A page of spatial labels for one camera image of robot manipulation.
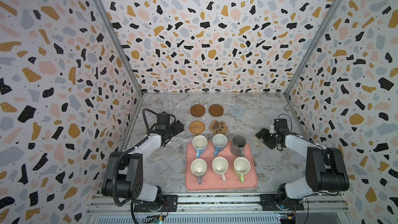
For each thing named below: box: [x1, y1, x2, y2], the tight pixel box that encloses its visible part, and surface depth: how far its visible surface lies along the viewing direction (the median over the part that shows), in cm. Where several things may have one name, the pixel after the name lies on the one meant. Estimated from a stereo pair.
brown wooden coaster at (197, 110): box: [190, 104, 206, 118], surface depth 112 cm
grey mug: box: [230, 134, 247, 158], surface depth 87 cm
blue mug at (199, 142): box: [192, 134, 208, 159], surface depth 87 cm
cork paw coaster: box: [208, 119, 229, 135], surface depth 105 cm
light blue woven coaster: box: [228, 104, 244, 118], surface depth 114 cm
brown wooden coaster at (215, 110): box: [208, 103, 224, 117], surface depth 115 cm
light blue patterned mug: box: [211, 133, 228, 157], surface depth 87 cm
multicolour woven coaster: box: [251, 132, 268, 148], surface depth 97 cm
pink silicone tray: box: [185, 141, 258, 191], surface depth 83 cm
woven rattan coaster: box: [188, 120, 206, 135], surface depth 105 cm
